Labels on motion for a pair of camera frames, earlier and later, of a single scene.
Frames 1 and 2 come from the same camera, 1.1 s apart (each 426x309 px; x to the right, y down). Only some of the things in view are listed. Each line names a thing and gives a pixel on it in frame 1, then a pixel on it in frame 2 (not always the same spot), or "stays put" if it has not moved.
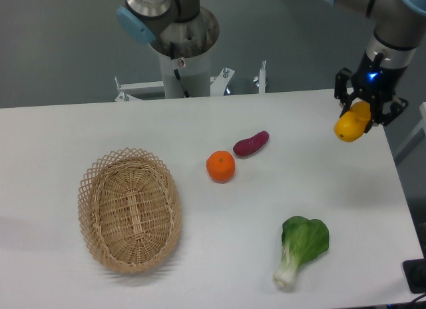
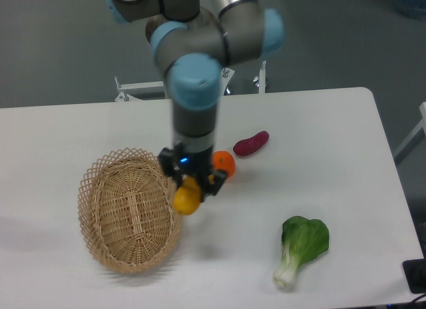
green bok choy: [303, 241] stays put
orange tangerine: [220, 166] stays put
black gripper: [371, 78] -> [174, 163]
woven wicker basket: [130, 210] stays put
